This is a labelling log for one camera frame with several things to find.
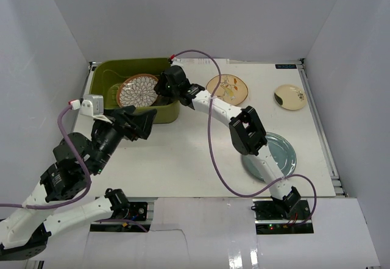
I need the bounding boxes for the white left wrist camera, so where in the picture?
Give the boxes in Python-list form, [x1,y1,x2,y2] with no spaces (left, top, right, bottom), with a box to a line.
[68,94,109,122]

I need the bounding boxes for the white paper sheets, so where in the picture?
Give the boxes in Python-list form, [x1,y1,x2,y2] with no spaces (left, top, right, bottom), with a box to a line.
[180,58,230,65]

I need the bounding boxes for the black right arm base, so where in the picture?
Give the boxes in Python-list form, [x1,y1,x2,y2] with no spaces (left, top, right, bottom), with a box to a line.
[251,200,314,235]

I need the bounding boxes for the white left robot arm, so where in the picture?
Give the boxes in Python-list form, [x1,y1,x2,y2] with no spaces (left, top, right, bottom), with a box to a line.
[1,106,157,261]

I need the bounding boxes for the small cream flower plate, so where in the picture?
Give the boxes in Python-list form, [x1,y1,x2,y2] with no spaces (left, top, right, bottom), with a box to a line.
[274,84,307,111]

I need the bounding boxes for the light blue ceramic plate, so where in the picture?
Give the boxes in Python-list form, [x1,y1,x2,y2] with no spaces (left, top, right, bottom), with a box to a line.
[241,132,297,183]

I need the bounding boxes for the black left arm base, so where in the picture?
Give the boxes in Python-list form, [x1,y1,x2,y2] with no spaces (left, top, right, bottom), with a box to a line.
[90,202,151,233]

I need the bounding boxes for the beige bird branch plate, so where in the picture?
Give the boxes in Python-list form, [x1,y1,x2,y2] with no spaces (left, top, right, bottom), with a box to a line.
[215,74,249,106]

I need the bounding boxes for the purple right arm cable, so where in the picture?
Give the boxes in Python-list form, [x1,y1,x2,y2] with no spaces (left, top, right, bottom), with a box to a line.
[175,49,317,226]

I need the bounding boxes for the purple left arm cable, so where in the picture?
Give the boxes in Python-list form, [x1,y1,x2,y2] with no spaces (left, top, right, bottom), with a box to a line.
[0,104,150,232]

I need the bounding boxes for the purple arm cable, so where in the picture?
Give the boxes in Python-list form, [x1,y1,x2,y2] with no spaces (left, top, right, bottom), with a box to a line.
[0,104,150,232]
[175,49,317,226]

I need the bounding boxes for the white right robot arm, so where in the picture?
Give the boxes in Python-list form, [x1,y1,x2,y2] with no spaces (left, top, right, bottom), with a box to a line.
[154,65,300,220]

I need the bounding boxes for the brown rimmed petal pattern bowl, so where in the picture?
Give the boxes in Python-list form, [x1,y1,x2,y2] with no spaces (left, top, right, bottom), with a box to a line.
[116,74,158,107]

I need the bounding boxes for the blue label sticker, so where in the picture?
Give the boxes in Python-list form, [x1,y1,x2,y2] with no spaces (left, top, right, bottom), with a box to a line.
[275,64,297,70]

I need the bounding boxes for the olive green plastic bin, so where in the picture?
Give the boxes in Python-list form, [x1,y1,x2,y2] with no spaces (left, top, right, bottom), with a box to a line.
[90,58,180,124]

